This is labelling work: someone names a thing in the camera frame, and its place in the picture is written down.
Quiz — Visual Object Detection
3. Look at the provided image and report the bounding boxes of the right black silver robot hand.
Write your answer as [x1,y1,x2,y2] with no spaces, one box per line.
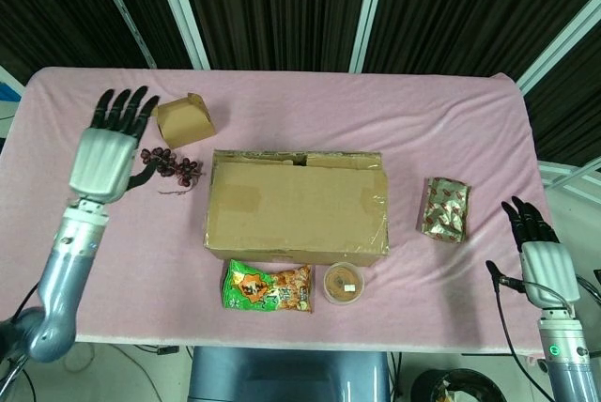
[485,195,580,312]

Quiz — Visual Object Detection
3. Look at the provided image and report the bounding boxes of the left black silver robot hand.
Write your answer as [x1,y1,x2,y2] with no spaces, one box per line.
[68,85,161,206]

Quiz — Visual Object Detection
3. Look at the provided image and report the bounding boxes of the large cardboard box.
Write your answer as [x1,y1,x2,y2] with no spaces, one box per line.
[202,148,392,268]

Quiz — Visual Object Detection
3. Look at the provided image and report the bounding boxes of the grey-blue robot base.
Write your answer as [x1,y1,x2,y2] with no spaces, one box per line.
[189,346,391,402]

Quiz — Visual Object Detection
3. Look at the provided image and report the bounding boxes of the bunch of dark red grapes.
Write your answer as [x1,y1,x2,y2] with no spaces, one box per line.
[140,147,204,195]

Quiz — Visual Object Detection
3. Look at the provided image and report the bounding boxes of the small kraft paper box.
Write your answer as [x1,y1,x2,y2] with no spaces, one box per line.
[150,92,217,148]

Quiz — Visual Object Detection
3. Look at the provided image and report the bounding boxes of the white metal rack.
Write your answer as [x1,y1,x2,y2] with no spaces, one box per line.
[537,160,601,199]

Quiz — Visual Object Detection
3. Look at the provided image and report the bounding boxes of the gold foil snack packet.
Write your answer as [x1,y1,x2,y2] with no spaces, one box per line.
[419,176,472,244]

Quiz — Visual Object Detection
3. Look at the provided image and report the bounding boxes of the black waste bin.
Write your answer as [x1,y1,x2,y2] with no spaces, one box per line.
[410,367,503,402]

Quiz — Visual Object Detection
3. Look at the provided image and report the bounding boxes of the green orange snack bag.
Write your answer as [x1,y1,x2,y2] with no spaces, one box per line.
[221,259,314,314]

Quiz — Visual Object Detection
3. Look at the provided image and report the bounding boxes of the clear tub of rubber bands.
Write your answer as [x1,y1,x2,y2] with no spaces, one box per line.
[322,261,366,305]

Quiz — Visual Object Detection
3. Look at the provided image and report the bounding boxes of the chrome stand legs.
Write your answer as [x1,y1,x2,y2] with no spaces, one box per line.
[0,357,29,402]

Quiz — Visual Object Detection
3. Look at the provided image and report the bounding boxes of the pink table cloth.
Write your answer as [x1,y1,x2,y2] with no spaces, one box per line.
[0,67,572,356]

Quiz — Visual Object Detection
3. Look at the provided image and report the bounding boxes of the black right hand cable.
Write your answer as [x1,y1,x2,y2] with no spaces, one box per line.
[487,273,583,402]

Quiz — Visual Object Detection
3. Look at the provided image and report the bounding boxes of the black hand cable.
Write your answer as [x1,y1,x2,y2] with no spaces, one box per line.
[8,279,41,323]
[487,273,583,402]

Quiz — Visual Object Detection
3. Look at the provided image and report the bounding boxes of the thin grey frame strip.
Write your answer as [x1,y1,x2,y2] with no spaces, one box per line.
[85,0,157,70]

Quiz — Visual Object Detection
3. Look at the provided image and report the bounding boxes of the black left hand cable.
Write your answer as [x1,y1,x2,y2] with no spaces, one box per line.
[8,279,41,323]

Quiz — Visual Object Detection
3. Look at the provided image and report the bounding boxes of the white metal frame post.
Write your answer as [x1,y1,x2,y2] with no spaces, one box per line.
[149,0,211,70]
[348,0,392,73]
[514,0,601,93]

